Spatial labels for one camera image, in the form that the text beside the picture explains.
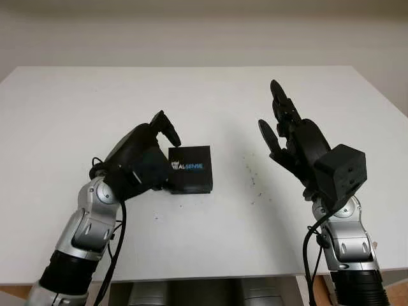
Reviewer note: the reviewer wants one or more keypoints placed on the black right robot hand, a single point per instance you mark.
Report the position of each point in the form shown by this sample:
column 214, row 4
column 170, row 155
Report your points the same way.
column 303, row 143

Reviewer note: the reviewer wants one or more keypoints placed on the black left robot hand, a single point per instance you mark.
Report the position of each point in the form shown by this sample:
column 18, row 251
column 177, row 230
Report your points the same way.
column 137, row 143

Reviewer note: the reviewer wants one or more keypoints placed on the black RealSense box lid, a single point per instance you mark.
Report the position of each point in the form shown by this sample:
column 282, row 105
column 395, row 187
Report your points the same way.
column 191, row 169

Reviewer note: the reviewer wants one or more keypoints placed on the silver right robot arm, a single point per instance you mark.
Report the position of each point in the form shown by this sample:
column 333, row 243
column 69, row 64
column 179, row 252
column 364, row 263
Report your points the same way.
column 344, row 245

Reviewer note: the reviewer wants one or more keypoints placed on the grey left robot leg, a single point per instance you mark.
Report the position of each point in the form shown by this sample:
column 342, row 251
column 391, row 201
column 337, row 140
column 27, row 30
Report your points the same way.
column 148, row 294

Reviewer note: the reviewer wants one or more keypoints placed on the grey robot leg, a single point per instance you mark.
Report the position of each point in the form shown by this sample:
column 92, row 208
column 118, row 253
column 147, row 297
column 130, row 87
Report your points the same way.
column 148, row 294
column 259, row 294

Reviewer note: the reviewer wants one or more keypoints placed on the grey right robot leg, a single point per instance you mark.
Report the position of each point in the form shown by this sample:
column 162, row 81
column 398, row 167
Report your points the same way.
column 259, row 294

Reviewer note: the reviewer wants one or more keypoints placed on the dark robot pelvis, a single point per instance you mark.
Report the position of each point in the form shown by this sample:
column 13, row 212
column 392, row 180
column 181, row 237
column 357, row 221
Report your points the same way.
column 204, row 294

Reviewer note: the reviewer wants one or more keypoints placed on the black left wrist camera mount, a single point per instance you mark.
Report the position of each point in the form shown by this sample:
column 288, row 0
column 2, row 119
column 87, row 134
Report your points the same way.
column 143, row 175

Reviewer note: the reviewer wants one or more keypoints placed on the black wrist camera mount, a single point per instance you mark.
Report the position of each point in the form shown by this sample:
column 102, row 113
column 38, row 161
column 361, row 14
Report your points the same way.
column 342, row 175
column 143, row 175

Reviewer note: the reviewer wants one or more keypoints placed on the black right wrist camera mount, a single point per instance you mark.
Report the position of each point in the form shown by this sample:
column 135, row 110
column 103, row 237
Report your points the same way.
column 342, row 175

